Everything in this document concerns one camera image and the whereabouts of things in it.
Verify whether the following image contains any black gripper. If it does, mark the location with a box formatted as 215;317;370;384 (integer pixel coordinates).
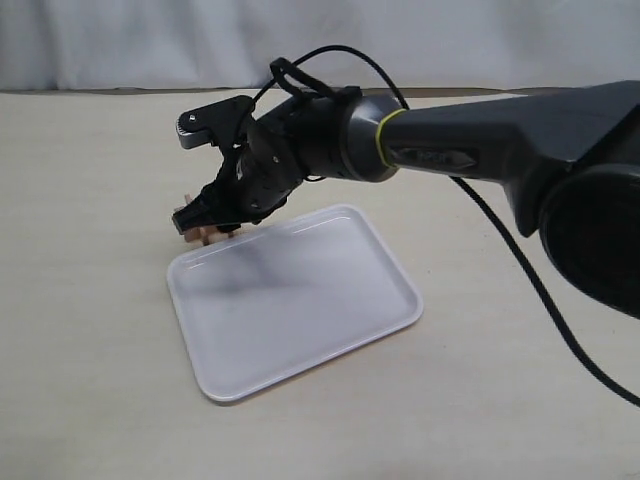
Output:
172;107;320;233

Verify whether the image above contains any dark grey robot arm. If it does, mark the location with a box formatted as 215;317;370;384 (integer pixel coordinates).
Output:
173;80;639;316

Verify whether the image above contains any white plastic tray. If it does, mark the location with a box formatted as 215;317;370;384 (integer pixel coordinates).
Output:
166;204;424;404

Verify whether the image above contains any white backdrop cloth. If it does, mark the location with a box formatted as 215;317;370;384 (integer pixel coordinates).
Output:
1;1;639;90

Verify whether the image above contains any black cable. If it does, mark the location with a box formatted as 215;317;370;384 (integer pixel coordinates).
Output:
249;45;640;406

